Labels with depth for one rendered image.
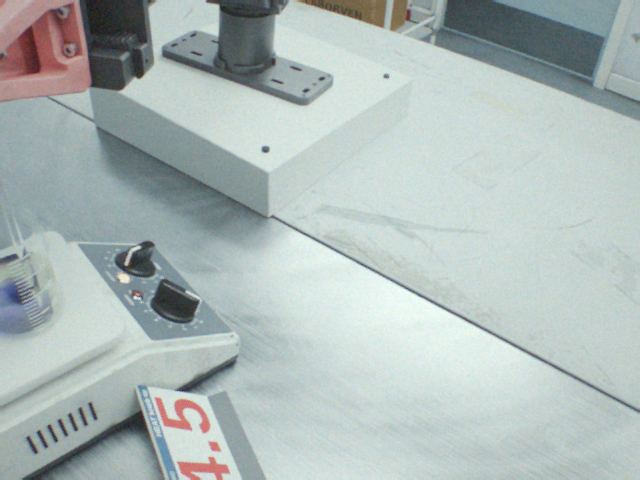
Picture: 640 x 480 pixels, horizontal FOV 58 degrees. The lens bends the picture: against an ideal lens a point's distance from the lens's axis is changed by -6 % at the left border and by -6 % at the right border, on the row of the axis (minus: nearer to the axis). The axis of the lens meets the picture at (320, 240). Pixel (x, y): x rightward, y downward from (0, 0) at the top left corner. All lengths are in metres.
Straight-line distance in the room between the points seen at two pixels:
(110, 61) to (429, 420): 0.31
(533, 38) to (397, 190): 2.78
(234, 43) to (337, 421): 0.41
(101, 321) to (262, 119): 0.31
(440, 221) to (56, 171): 0.40
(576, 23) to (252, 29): 2.72
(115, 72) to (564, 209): 0.48
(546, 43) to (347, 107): 2.74
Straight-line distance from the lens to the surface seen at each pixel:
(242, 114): 0.64
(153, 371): 0.41
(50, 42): 0.33
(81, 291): 0.41
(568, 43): 3.32
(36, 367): 0.38
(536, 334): 0.53
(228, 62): 0.69
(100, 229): 0.60
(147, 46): 0.35
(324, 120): 0.64
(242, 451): 0.42
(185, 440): 0.40
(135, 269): 0.47
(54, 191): 0.66
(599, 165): 0.77
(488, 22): 3.44
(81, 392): 0.39
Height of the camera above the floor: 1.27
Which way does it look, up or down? 41 degrees down
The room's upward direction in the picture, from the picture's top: 4 degrees clockwise
